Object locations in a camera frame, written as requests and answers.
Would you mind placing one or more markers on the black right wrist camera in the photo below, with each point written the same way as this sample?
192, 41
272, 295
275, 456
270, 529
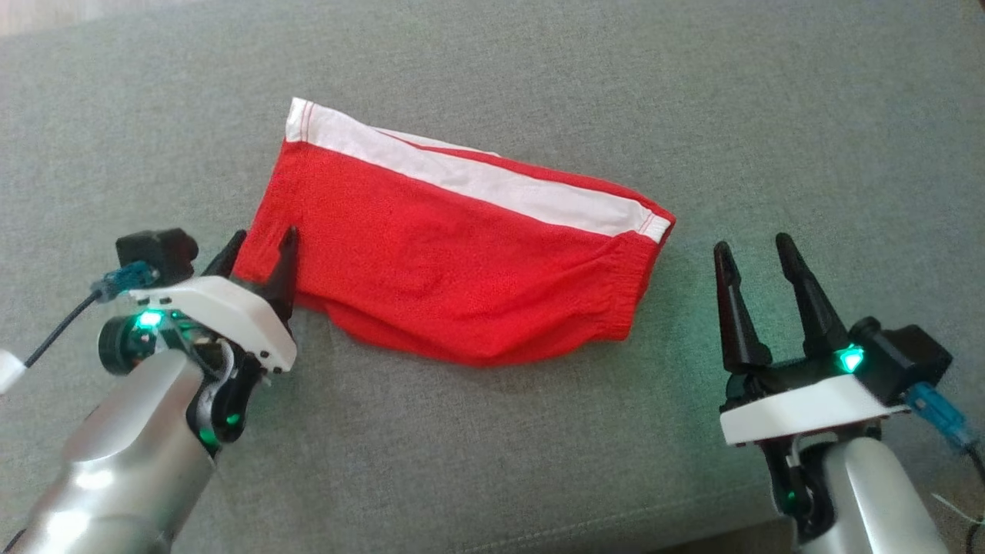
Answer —
904, 358

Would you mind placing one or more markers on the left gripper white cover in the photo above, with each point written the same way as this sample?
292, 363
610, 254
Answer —
223, 315

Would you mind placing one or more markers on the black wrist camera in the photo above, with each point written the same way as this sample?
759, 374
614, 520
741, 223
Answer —
904, 358
158, 254

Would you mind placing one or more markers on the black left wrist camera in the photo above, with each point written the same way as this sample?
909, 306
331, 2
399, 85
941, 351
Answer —
158, 254

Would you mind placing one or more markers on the red shorts white stripe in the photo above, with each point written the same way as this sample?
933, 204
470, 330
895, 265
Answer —
431, 261

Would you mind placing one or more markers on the large grey sofa seat cushion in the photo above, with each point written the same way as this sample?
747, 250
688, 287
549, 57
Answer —
492, 61

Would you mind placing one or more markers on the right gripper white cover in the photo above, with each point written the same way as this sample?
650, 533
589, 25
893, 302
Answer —
808, 404

